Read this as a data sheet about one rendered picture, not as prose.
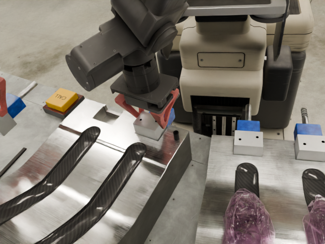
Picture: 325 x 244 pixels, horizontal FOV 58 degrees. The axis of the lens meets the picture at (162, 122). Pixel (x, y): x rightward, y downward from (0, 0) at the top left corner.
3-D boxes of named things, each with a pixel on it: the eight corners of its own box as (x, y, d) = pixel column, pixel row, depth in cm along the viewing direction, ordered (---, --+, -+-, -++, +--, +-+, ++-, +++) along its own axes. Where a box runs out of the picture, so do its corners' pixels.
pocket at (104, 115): (109, 115, 66) (104, 104, 64) (128, 122, 64) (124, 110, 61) (96, 129, 64) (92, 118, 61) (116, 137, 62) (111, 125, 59)
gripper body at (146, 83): (161, 111, 47) (154, 74, 41) (111, 95, 51) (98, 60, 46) (180, 86, 50) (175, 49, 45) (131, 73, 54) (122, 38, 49)
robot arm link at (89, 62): (183, 25, 35) (139, -30, 36) (106, 73, 31) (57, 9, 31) (156, 68, 46) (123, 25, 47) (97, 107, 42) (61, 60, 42)
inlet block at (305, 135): (288, 116, 62) (292, 98, 58) (313, 118, 61) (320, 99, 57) (293, 168, 54) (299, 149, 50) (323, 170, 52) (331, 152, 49)
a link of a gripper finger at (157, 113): (166, 143, 52) (158, 105, 46) (133, 131, 56) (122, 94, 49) (183, 117, 56) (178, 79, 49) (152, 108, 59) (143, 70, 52)
